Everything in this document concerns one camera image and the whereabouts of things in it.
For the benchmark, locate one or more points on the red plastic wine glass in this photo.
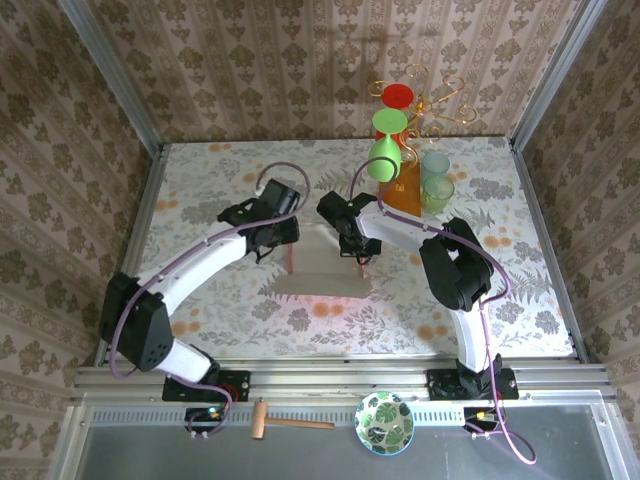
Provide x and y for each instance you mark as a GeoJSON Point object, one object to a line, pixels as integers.
{"type": "Point", "coordinates": [398, 95]}

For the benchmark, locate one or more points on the left small circuit board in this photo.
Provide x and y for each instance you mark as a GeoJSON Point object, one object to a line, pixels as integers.
{"type": "Point", "coordinates": [200, 415]}

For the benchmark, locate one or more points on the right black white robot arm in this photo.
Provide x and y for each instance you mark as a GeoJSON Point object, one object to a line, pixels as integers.
{"type": "Point", "coordinates": [460, 270]}

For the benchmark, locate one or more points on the green translucent cup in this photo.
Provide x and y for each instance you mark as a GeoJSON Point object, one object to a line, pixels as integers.
{"type": "Point", "coordinates": [437, 195]}

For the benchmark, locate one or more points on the pink paper box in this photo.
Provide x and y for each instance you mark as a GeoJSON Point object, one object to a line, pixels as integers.
{"type": "Point", "coordinates": [320, 280]}

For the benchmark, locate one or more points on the grey metal panel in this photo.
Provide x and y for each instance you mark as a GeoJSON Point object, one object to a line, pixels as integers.
{"type": "Point", "coordinates": [300, 457]}

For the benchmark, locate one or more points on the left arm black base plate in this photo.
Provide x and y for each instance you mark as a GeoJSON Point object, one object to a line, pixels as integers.
{"type": "Point", "coordinates": [235, 385]}

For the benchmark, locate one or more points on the aluminium corner post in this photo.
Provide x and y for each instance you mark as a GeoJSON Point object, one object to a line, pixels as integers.
{"type": "Point", "coordinates": [110, 70]}
{"type": "Point", "coordinates": [555, 70]}

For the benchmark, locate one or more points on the leaf patterned bowl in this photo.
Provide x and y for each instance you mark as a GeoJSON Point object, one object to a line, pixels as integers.
{"type": "Point", "coordinates": [385, 425]}

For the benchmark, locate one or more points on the floral patterned table mat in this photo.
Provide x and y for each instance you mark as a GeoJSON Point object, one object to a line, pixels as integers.
{"type": "Point", "coordinates": [350, 330]}

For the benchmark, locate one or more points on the green plastic wine glass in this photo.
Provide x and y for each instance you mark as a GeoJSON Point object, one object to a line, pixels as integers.
{"type": "Point", "coordinates": [385, 162]}

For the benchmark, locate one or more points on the small circuit board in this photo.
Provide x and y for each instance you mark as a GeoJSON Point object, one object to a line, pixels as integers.
{"type": "Point", "coordinates": [475, 416]}
{"type": "Point", "coordinates": [200, 415]}

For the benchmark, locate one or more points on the aluminium front rail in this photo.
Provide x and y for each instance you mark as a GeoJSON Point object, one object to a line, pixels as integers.
{"type": "Point", "coordinates": [340, 375]}

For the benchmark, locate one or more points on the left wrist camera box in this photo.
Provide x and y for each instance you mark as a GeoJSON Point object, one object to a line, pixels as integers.
{"type": "Point", "coordinates": [280, 196]}

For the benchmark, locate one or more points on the blue translucent cup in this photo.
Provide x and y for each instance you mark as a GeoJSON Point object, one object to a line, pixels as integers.
{"type": "Point", "coordinates": [435, 162]}

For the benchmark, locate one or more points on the right small circuit board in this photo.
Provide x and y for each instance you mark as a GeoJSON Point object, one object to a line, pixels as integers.
{"type": "Point", "coordinates": [475, 416]}

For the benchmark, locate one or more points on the wooden mallet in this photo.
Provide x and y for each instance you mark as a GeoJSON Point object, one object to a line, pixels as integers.
{"type": "Point", "coordinates": [259, 417]}

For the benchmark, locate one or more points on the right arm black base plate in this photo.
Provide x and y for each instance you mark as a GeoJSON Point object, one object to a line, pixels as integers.
{"type": "Point", "coordinates": [440, 385]}

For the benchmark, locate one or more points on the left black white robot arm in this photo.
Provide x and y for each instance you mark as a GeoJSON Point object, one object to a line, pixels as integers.
{"type": "Point", "coordinates": [200, 265]}

